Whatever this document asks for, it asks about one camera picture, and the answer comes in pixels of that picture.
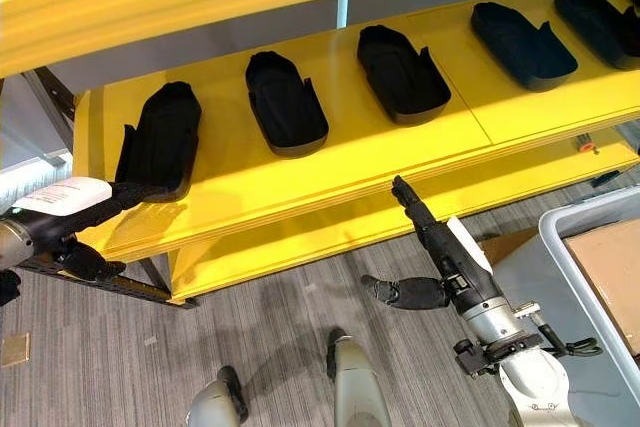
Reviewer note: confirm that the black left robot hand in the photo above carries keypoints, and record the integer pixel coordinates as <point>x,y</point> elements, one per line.
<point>60,197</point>

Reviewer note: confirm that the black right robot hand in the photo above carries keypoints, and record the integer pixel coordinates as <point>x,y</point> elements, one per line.
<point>465,267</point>

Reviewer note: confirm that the black sole-shaped part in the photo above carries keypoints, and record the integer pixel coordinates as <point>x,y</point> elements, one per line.
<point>287,107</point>
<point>520,47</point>
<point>400,77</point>
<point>160,142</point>
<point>595,22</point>

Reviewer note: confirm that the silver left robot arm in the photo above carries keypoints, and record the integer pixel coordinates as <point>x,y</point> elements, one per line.
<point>12,244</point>

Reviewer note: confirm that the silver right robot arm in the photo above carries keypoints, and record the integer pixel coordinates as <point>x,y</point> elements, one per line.
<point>535,387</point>

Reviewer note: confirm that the grey plastic box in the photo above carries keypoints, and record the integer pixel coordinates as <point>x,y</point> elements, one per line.
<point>555,257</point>

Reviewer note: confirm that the brown cardboard sheet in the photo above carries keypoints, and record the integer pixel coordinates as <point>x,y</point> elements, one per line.
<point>610,277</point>

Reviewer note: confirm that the brass floor plate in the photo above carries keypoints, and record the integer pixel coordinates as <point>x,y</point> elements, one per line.
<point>15,349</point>

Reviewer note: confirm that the small orange-capped fitting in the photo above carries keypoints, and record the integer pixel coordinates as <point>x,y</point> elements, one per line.
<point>586,144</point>

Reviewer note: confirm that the silver left robot leg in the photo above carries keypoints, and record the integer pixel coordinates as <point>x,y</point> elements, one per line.
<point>215,404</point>

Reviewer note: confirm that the black metal shelf frame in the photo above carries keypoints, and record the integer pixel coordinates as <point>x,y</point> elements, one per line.
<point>55,97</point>

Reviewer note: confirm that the white upright post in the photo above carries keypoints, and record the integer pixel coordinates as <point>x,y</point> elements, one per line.
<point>342,9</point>

